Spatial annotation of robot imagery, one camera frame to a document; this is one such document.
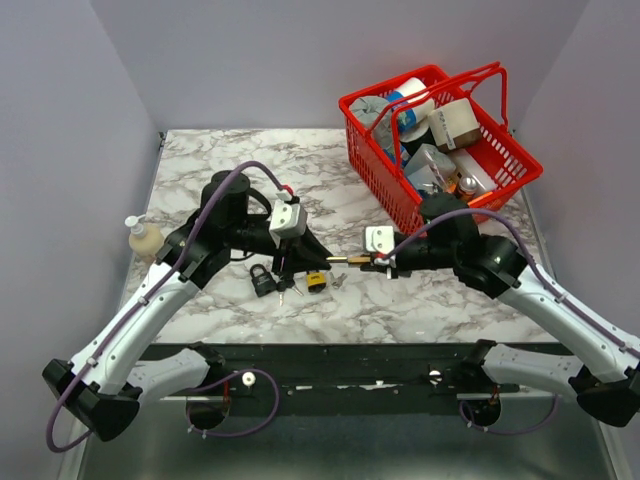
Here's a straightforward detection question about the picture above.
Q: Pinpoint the small silver key pair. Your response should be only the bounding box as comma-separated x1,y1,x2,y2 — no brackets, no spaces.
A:
329,271,347,289

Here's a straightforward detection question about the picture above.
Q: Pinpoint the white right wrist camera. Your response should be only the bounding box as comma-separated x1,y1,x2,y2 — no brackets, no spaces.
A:
363,226,395,255

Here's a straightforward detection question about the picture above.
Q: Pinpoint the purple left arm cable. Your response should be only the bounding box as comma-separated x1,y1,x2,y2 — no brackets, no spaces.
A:
45,161,294,454

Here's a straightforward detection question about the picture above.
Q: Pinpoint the red plastic shopping basket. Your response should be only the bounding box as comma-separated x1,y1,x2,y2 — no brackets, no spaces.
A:
339,62,543,233

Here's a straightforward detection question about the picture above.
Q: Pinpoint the clear plastic box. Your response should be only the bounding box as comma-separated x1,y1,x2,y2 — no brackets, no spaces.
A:
404,144,456,194

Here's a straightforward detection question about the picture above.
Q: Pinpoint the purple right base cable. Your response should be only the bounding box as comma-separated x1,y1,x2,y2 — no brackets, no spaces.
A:
459,392,559,435

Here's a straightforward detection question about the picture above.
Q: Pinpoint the black and aluminium base rail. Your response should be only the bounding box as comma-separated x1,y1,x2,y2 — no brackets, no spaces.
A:
149,339,601,417

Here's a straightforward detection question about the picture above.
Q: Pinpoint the black key bunch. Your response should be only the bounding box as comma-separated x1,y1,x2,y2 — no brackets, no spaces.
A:
276,273,304,307

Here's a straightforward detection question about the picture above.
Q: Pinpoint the grey wrapped roll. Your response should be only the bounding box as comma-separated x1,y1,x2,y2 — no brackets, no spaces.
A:
349,96,393,151

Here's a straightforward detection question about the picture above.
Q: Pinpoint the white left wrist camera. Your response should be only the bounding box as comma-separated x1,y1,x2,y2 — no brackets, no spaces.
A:
269,200,307,243

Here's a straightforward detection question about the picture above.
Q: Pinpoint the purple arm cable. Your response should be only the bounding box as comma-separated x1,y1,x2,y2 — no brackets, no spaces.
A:
379,208,640,359
45,161,294,454

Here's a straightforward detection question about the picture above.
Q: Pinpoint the cream soap pump bottle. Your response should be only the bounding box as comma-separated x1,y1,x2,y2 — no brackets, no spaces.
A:
124,215,164,264

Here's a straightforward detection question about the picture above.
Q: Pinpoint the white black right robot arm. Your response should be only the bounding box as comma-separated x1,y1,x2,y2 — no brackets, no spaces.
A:
363,193,639,427

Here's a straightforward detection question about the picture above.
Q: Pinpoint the cream brown foam block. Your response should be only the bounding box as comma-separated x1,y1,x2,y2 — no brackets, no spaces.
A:
427,98,481,153

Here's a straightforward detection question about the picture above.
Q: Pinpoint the brass padlock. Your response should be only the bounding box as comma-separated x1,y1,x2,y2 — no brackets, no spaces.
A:
326,255,372,268

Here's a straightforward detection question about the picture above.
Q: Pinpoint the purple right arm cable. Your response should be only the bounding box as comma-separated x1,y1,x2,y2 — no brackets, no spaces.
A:
379,208,640,359

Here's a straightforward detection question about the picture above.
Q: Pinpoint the yellow black padlock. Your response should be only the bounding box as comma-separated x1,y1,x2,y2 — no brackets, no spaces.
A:
306,271,327,294

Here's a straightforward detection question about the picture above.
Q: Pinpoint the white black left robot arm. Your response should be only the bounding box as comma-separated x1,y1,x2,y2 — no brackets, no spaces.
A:
42,163,331,441

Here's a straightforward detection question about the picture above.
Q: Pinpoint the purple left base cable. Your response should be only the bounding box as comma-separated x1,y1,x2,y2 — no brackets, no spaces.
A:
185,368,279,439

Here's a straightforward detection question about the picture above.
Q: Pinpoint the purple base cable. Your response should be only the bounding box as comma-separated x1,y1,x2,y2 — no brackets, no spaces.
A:
459,392,559,435
185,368,279,439

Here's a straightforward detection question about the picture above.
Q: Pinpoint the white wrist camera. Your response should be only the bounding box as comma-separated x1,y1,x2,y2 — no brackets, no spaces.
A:
269,200,307,243
363,226,395,255

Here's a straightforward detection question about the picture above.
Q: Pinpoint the blue white paper cup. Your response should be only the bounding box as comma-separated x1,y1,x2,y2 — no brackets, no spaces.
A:
386,77,435,143

